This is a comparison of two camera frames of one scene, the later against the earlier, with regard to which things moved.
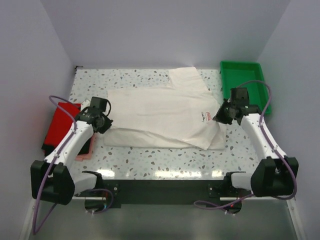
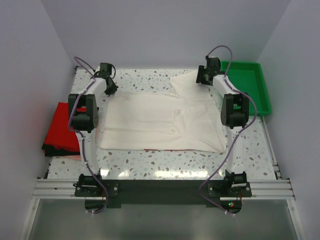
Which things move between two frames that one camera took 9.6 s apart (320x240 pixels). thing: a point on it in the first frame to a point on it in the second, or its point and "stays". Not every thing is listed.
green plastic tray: x=242 y=74 stays
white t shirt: x=182 y=116 stays
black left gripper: x=107 y=125 to x=113 y=89
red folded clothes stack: x=61 y=122 stays
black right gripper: x=219 y=116 to x=201 y=69
